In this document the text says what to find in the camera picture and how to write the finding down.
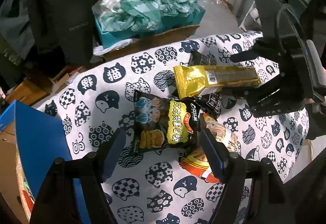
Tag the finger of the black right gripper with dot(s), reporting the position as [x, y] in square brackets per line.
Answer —
[256, 94]
[259, 49]

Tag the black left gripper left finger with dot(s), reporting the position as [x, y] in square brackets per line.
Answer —
[112, 155]

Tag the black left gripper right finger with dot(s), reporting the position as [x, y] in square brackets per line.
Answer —
[268, 202]

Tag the long gold snack pack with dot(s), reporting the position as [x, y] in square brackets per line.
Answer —
[201, 80]

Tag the orange striped chips bag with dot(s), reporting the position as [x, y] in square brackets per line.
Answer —
[209, 161]

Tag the black text snack bag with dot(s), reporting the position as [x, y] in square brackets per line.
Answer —
[211, 101]

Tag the blue cardboard box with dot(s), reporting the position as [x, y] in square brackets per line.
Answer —
[40, 139]

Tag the cat pattern white cloth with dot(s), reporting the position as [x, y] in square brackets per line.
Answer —
[133, 93]

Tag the black yellow snack bag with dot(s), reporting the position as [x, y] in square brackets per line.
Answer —
[160, 123]

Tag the teal box with bags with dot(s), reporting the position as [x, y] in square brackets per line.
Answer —
[119, 22]

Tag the hanging dark coats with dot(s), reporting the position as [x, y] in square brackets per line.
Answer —
[51, 10]

